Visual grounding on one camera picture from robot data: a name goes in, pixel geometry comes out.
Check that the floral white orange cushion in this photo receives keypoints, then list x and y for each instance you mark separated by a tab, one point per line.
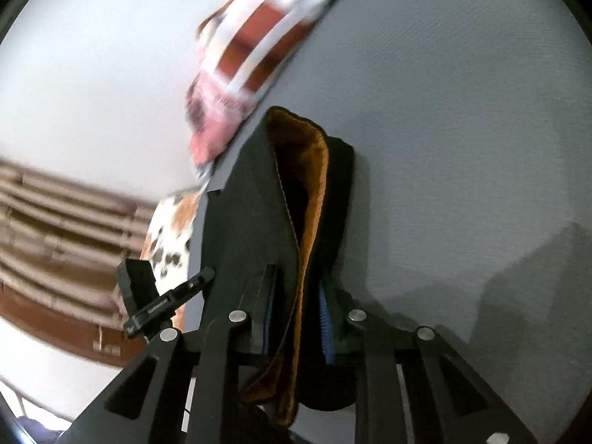
169	240

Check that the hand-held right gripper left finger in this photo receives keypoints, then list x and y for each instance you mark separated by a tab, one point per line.
269	307

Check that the pink plaid printed cloth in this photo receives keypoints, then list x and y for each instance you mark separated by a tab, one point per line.
259	46

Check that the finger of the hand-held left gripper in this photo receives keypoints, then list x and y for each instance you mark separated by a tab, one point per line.
159	307
138	282

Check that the black pants with orange lining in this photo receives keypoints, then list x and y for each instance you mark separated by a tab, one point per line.
249	203

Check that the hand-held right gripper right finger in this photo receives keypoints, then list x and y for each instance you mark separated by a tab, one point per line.
326	326

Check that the beige floral curtain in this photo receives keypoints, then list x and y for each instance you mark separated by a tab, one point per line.
60	222

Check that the brown wooden furniture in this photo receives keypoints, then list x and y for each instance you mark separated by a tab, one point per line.
55	323

